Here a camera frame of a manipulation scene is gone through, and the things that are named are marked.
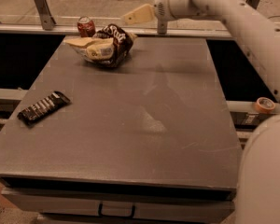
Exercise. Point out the left metal railing bracket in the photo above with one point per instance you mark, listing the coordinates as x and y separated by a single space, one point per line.
47 20

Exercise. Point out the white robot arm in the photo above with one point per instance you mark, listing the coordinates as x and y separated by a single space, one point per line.
258 189

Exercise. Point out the black snack bar wrapper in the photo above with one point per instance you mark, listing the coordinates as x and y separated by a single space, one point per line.
41 109

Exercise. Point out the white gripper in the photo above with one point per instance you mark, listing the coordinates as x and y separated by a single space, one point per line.
163 4

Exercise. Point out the black drawer handle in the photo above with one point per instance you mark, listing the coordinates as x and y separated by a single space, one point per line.
113 209

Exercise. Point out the grey table drawer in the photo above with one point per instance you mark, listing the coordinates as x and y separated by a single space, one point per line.
59 206

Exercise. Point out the orange tape roll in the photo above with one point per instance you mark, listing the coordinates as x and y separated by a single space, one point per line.
264 105

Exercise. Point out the brown sea salt chip bag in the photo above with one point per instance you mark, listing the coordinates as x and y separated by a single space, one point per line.
108 47

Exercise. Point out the red coke can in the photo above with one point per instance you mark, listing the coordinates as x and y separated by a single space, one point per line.
86 26

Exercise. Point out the middle metal railing bracket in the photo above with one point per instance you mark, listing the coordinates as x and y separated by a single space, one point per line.
162 27

